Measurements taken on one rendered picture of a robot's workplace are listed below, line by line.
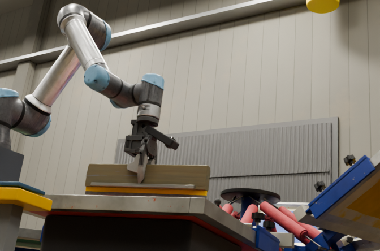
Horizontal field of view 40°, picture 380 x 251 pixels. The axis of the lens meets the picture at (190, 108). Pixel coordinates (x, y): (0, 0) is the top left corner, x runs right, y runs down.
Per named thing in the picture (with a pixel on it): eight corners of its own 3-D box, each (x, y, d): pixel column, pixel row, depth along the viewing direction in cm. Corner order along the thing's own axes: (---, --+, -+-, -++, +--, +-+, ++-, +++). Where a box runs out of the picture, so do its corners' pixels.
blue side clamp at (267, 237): (258, 247, 163) (259, 225, 165) (242, 246, 165) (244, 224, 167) (278, 259, 189) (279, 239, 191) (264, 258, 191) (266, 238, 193)
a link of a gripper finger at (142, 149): (141, 169, 161) (147, 144, 165) (146, 169, 160) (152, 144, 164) (135, 163, 157) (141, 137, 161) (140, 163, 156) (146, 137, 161)
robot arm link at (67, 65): (-4, 117, 201) (79, 2, 199) (27, 130, 213) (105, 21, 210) (8, 133, 194) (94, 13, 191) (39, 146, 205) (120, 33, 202)
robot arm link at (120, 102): (103, 79, 175) (128, 74, 169) (124, 91, 184) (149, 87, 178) (99, 101, 173) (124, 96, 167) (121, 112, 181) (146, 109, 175)
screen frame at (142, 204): (203, 213, 122) (205, 197, 124) (3, 207, 144) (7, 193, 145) (276, 255, 190) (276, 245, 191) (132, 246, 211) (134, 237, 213)
